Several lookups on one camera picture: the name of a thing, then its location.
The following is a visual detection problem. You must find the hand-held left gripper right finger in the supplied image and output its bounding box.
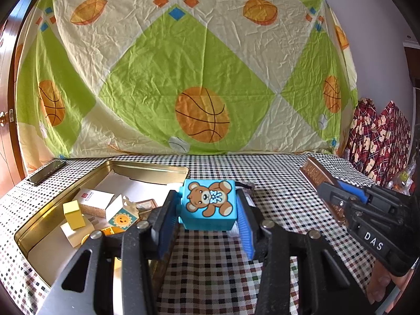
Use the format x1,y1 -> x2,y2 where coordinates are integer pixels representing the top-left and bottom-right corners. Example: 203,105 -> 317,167
236,188 -> 378,315

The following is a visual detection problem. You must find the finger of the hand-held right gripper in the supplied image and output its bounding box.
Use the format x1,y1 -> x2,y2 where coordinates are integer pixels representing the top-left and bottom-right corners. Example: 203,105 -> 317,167
316,182 -> 365,219
337,180 -> 412,218

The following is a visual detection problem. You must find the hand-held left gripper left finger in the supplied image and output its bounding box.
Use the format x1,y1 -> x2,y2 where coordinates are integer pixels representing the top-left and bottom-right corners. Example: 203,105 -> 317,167
36,188 -> 184,315

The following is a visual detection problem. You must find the copper pink ribbed box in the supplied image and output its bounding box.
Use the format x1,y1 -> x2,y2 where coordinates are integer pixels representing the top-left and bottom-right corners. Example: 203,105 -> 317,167
299,156 -> 349,224

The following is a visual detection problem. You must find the blue teddy bear block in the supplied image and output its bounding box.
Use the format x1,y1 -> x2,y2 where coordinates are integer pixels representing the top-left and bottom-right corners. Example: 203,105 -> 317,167
177,179 -> 239,232

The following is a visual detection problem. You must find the white box with red seal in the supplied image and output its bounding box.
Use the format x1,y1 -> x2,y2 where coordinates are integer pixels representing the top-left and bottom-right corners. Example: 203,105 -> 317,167
72,187 -> 116,219

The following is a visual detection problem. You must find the gold metal tin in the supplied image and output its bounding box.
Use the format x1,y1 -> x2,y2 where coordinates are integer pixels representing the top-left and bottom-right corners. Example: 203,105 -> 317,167
14,160 -> 192,302

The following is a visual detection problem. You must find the person's right hand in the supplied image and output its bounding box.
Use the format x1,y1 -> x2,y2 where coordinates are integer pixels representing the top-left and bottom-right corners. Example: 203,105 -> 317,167
367,264 -> 403,306

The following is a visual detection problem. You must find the small brown framed picture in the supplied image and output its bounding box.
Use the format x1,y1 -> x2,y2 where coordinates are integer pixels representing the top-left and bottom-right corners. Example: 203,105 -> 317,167
135,199 -> 159,220

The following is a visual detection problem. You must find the white sun print box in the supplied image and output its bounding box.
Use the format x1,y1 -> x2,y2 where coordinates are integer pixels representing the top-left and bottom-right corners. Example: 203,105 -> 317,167
105,194 -> 140,229

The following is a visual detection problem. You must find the colourful toy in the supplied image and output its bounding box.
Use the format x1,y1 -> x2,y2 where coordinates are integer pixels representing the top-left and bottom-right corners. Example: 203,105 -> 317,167
393,167 -> 414,191

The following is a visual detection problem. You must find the orange block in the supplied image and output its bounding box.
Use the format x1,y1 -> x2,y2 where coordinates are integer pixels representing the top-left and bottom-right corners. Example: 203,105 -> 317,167
99,226 -> 124,237

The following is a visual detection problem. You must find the checked tablecloth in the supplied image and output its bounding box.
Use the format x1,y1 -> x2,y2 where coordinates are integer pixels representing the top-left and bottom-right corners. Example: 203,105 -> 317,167
0,153 -> 405,315

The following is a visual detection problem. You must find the small white block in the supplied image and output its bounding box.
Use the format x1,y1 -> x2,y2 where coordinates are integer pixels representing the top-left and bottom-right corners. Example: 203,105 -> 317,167
60,217 -> 96,248

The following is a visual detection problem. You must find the yellow block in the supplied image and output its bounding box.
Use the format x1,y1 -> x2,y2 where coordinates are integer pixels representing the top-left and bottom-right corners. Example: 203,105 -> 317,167
62,200 -> 87,230

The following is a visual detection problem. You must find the dark wooden door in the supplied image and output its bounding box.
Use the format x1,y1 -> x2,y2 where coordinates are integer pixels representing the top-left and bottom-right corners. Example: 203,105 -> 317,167
403,38 -> 420,145

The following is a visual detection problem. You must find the black smartphone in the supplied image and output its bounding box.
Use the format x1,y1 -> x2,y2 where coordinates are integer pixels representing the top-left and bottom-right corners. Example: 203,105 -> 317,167
26,159 -> 68,186

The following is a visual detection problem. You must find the basketball print bed sheet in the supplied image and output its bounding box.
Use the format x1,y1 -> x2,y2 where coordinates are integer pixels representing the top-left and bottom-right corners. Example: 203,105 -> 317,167
15,0 -> 359,172

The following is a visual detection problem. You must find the wooden door with knob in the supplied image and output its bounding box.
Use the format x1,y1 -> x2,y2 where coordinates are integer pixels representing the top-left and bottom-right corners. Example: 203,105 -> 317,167
0,0 -> 35,182

